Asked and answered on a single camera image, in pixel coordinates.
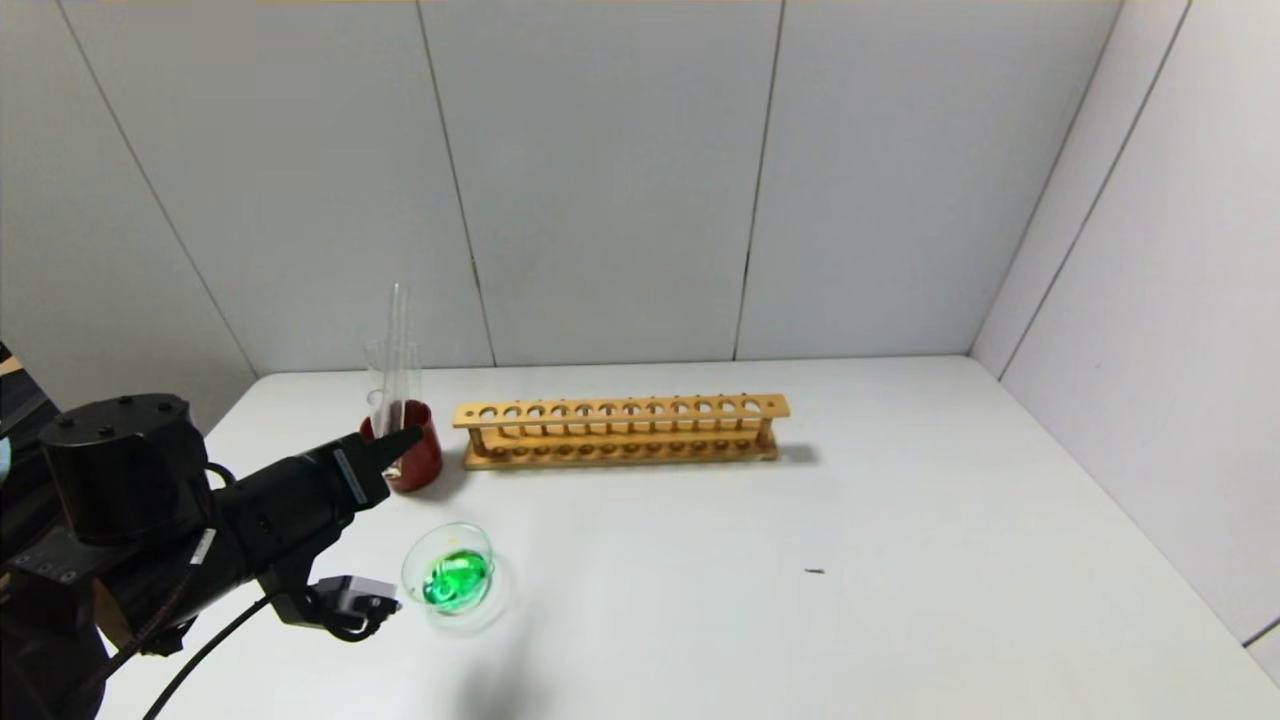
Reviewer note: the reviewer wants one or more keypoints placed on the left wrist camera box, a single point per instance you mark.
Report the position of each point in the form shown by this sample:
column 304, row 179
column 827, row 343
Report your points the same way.
column 350, row 598

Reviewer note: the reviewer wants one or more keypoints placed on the test tube with yellow pigment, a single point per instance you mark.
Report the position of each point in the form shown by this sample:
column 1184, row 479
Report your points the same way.
column 397, row 340

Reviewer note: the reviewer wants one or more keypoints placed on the test tube with blue pigment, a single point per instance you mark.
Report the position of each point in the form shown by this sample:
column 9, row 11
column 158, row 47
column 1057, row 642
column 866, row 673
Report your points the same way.
column 377, row 405

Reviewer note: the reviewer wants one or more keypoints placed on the wooden test tube rack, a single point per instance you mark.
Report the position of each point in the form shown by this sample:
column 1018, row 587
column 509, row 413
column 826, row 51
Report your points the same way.
column 620, row 408

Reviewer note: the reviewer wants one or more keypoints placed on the dark red cup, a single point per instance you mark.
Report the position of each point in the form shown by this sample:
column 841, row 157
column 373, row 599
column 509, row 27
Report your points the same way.
column 425, row 460

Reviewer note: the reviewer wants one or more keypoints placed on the person in dark clothing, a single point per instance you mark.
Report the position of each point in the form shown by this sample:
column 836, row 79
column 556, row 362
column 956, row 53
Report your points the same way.
column 20, row 400

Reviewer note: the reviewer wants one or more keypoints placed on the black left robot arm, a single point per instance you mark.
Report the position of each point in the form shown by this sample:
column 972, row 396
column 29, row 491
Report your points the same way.
column 150, row 510

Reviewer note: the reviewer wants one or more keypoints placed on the clear glass dish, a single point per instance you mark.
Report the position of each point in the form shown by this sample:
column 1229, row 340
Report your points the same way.
column 455, row 580

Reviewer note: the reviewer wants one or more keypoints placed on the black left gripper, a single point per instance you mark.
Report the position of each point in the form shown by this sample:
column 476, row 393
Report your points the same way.
column 352, row 475

